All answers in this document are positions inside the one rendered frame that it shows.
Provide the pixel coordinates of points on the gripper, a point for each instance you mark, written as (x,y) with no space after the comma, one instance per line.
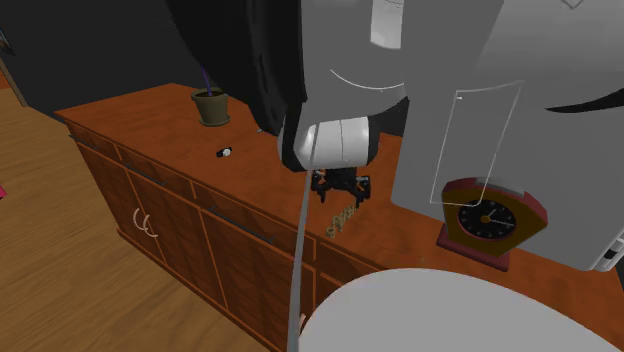
(340,179)

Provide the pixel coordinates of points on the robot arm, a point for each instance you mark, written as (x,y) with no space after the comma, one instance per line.
(438,48)

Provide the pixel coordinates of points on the small black white object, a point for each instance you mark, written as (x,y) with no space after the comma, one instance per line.
(224,152)

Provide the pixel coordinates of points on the red gold mantel clock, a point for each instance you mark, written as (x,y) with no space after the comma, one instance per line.
(487,219)

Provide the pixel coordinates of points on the olive plant pot purple stem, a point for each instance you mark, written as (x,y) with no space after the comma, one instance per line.
(211,106)

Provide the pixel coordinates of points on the brown wooden sideboard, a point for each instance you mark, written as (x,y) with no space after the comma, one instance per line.
(161,126)

